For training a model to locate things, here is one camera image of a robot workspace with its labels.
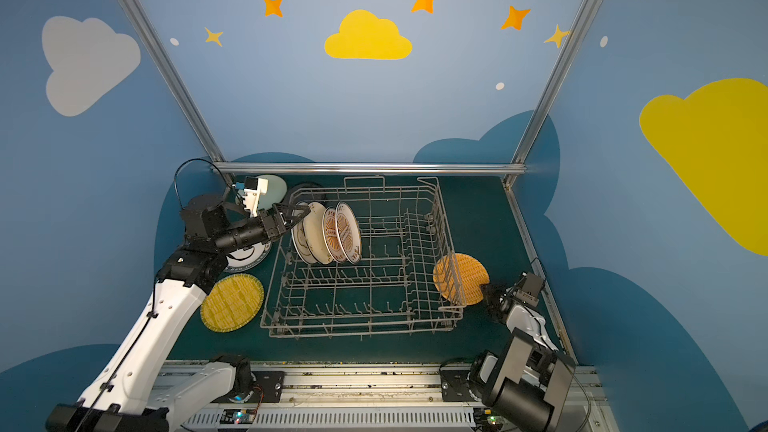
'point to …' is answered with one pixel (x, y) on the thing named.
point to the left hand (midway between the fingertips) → (305, 216)
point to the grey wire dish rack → (365, 259)
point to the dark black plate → (306, 192)
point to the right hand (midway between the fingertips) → (486, 284)
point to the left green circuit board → (238, 416)
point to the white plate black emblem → (301, 246)
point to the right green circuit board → (486, 418)
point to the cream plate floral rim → (314, 233)
